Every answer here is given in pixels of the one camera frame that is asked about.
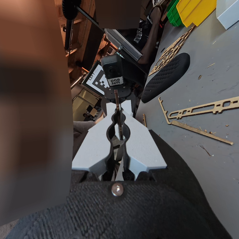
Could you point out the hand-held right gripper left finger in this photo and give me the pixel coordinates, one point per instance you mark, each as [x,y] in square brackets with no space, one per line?
[91,149]

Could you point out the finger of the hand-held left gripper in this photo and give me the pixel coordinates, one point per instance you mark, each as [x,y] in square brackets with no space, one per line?
[127,107]
[110,108]

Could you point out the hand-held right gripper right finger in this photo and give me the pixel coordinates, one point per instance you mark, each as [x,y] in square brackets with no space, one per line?
[143,149]

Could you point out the notched wooden model part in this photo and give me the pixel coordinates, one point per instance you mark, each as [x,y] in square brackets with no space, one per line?
[117,100]

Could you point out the another person's forearm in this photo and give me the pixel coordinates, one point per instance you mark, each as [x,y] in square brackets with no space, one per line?
[151,33]

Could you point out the slotted wooden model part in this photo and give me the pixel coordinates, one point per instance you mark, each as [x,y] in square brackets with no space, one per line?
[202,112]

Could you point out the small hooked wooden strip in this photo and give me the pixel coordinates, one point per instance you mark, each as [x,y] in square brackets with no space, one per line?
[144,120]

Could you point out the person's grey trousers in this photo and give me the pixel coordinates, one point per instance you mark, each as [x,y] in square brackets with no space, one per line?
[82,127]

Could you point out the pale cabinet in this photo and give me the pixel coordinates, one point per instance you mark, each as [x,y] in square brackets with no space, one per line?
[84,104]

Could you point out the metal case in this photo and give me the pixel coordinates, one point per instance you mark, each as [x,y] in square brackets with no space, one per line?
[121,43]

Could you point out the metal pipe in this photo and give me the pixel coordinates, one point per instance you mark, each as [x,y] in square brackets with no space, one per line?
[78,80]

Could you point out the thin notched wooden strip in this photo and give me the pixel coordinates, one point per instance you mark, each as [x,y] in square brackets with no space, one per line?
[168,122]

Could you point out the wooden rack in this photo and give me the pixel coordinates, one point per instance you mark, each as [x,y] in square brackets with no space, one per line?
[74,37]

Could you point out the metal rod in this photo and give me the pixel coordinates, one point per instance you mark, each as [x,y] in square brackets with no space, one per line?
[87,17]

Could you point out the small dark twig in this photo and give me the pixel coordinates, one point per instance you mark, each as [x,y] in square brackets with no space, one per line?
[205,150]

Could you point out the laser-cut plywood sheet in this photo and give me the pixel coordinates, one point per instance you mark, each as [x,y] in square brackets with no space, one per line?
[173,48]

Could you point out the black wheel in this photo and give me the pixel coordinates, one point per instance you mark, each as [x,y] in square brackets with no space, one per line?
[68,9]

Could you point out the green plastic bin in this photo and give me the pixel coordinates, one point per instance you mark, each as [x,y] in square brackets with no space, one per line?
[172,15]

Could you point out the yellow plastic bin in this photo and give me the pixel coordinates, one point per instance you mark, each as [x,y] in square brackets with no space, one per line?
[194,11]

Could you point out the white box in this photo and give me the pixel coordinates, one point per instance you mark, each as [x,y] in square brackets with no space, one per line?
[228,11]

